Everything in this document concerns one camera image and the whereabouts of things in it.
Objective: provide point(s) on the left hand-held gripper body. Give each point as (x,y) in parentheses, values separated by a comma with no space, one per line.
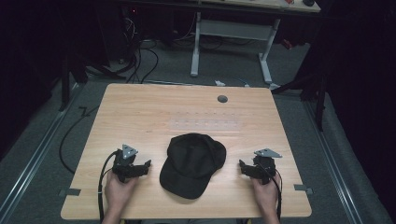
(124,168)

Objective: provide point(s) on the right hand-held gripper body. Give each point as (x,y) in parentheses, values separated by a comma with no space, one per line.
(265,168)

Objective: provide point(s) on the black baseball cap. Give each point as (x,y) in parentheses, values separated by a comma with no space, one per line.
(193,161)

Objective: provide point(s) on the person's left hand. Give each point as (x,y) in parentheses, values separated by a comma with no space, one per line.
(116,194)

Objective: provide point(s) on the person's right hand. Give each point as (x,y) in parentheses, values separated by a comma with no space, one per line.
(267,196)

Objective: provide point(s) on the grey tape strip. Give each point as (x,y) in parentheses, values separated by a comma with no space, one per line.
(302,188)
(70,192)

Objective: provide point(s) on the dark round table grommet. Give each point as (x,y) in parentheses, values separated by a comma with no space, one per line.
(222,99)

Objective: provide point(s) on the white floor plug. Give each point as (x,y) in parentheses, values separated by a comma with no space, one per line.
(219,83)

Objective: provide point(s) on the black stand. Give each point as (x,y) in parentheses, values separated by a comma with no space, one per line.
(65,84)
(311,90)

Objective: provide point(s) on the white-framed background desk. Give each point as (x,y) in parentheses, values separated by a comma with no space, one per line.
(236,29)

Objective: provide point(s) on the black computer mouse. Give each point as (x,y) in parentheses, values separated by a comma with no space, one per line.
(308,2)

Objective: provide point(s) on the metal floor rail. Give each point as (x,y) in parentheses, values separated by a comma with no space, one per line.
(334,165)
(34,158)

